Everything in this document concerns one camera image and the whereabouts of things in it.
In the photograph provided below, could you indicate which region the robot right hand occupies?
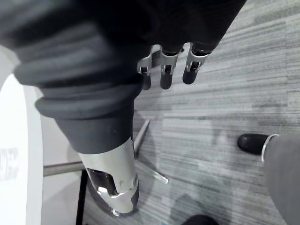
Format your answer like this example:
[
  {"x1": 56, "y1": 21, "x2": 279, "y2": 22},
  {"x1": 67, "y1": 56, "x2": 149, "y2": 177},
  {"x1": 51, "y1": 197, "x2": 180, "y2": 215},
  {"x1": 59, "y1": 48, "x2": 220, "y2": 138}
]
[{"x1": 0, "y1": 0, "x2": 247, "y2": 217}]

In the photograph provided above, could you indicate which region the shiny metal table foot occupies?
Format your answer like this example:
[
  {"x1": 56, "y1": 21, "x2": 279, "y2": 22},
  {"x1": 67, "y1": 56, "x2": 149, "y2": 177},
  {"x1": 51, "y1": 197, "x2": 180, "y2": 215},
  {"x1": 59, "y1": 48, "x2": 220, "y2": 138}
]
[{"x1": 135, "y1": 161, "x2": 169, "y2": 185}]

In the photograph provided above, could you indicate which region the black vertical post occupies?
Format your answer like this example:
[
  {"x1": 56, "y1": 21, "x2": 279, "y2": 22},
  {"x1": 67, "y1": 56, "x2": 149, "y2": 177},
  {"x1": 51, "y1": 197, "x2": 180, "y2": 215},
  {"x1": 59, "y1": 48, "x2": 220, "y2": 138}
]
[{"x1": 75, "y1": 170, "x2": 89, "y2": 225}]

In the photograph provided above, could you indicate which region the white round tea table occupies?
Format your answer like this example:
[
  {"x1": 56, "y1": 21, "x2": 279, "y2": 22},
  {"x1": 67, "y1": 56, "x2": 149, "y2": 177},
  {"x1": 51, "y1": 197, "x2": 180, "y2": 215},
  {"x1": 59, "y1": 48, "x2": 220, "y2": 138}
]
[{"x1": 0, "y1": 44, "x2": 45, "y2": 225}]

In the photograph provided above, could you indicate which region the metal table frame bar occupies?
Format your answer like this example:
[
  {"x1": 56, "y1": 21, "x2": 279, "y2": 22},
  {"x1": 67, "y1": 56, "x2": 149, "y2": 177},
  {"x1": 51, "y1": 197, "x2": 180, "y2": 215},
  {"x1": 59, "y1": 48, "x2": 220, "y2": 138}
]
[
  {"x1": 43, "y1": 161, "x2": 84, "y2": 177},
  {"x1": 133, "y1": 119, "x2": 151, "y2": 152}
]

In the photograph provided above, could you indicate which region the robot dark foot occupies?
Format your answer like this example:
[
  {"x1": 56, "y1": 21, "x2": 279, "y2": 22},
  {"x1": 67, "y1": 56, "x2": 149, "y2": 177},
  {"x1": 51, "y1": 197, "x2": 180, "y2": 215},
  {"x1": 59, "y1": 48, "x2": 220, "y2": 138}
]
[
  {"x1": 181, "y1": 214, "x2": 220, "y2": 225},
  {"x1": 237, "y1": 133, "x2": 270, "y2": 156}
]

